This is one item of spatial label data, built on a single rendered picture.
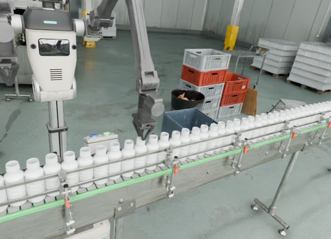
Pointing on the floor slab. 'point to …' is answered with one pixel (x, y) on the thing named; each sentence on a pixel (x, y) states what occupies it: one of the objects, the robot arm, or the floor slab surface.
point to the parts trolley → (246, 61)
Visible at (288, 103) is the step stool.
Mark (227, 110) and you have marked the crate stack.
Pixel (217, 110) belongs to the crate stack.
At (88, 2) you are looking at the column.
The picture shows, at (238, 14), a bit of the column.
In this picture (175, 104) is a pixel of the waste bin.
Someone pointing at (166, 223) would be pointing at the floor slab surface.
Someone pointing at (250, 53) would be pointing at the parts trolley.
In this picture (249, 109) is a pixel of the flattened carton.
